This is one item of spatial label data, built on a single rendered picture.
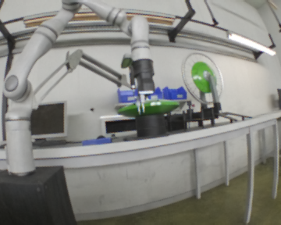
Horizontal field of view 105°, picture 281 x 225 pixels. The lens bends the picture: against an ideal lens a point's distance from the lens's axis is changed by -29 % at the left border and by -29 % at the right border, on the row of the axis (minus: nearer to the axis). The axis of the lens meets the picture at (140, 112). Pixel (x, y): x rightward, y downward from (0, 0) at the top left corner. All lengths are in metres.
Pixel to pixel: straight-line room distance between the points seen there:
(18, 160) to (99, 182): 1.27
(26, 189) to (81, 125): 1.27
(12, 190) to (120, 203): 1.47
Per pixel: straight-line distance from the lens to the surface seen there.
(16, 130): 0.52
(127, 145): 0.67
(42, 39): 0.58
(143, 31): 0.59
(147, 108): 0.63
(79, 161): 0.73
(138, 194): 1.80
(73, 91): 1.70
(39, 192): 0.43
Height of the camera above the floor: 0.96
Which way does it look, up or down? 6 degrees up
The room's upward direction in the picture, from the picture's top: 7 degrees counter-clockwise
